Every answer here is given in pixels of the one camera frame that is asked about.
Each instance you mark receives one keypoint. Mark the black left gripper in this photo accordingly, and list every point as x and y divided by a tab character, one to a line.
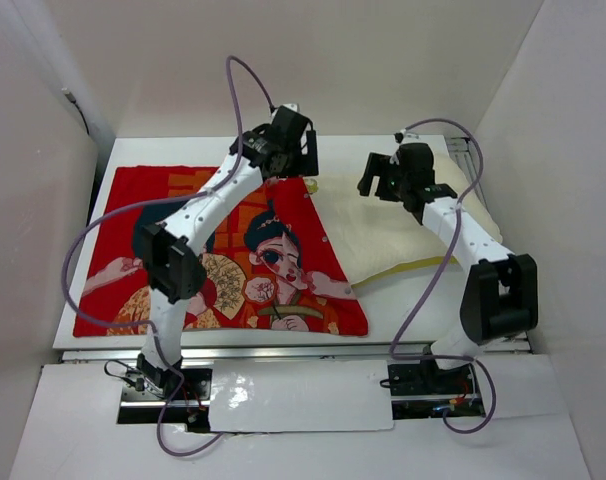
306	165

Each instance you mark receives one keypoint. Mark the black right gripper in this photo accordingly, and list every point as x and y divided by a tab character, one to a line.
376	164

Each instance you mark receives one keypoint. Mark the cream quilted pillow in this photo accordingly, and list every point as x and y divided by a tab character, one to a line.
371	238

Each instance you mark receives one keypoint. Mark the red printed pillowcase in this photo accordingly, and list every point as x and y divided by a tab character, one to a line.
269	264

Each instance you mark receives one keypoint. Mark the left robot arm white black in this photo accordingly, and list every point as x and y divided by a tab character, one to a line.
172	251

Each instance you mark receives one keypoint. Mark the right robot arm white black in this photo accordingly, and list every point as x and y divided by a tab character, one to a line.
500	297

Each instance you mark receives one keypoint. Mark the white cover plate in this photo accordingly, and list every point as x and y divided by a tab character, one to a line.
299	396

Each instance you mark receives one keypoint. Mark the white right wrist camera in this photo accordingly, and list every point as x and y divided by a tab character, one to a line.
405	136

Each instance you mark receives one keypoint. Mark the aluminium side rail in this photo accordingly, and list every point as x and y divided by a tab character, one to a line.
463	153

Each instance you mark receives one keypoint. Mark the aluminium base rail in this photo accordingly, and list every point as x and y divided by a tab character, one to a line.
468	393

